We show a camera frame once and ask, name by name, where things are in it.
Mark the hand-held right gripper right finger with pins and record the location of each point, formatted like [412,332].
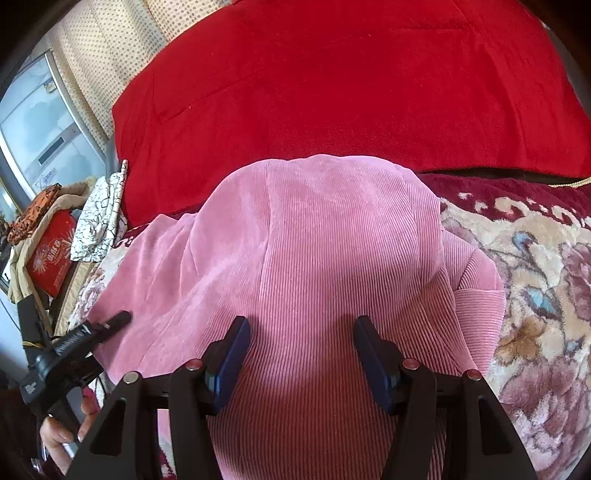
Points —
[376,364]

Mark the orange patterned cloth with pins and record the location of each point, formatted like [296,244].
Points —
[34,214]

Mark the floral plush blanket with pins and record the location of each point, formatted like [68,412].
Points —
[535,277]

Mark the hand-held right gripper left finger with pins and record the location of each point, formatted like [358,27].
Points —
[231,364]

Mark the red blanket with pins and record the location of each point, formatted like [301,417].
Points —
[346,92]

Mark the person's left hand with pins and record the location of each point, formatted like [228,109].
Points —
[57,438]

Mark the silver framed window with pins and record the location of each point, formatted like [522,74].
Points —
[41,120]

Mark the white black-patterned cloth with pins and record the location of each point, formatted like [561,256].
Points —
[99,217]

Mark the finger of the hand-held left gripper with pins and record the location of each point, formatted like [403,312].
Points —
[115,321]

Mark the cream dotted upholstery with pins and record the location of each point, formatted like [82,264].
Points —
[101,50]

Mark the red printed box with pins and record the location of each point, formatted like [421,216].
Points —
[51,258]

